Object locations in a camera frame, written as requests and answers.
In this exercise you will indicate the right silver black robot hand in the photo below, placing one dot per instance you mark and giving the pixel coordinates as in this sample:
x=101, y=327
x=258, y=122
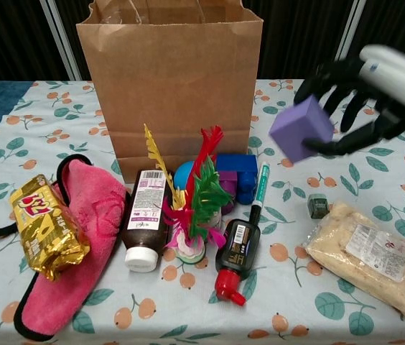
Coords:
x=396, y=82

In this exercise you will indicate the purple foam cube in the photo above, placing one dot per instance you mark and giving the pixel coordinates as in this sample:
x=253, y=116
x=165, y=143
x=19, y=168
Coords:
x=299, y=129

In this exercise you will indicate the brown paper bag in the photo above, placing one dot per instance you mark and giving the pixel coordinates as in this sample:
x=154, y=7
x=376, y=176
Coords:
x=173, y=90

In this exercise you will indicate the black curtain partition panel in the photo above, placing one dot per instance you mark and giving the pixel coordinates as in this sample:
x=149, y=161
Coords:
x=8, y=36
x=80, y=54
x=396, y=21
x=296, y=36

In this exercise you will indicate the small green box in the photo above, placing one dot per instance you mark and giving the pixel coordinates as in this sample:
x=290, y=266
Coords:
x=318, y=205

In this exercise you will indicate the green white marker pen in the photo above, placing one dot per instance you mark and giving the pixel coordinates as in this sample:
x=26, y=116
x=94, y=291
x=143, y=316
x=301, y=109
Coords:
x=261, y=187

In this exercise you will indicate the beige vacuum food pack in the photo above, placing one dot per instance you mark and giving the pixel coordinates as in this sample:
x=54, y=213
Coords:
x=367, y=258

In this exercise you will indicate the blue toy building block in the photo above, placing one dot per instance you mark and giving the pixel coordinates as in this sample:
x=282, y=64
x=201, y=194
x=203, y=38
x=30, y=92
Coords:
x=235, y=163

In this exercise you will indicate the purple toy building block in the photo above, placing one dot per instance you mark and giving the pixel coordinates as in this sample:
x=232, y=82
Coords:
x=228, y=176

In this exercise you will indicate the floral print tablecloth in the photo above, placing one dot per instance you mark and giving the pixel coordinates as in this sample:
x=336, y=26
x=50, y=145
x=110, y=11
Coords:
x=296, y=287

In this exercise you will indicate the black bottle red cap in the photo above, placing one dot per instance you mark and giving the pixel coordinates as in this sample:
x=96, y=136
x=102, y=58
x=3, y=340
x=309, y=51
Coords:
x=238, y=248

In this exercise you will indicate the blue ball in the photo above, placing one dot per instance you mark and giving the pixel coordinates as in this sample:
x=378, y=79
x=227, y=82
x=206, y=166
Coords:
x=182, y=176

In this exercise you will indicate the brown bottle white cap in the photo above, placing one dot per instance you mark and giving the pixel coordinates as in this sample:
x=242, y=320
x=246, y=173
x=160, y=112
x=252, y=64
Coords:
x=145, y=215

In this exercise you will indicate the pink cloth black trim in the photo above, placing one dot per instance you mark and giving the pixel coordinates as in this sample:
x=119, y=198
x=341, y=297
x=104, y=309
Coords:
x=95, y=223

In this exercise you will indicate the gold foil snack pack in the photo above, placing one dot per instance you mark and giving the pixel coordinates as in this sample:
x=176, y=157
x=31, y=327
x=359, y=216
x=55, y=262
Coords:
x=44, y=226

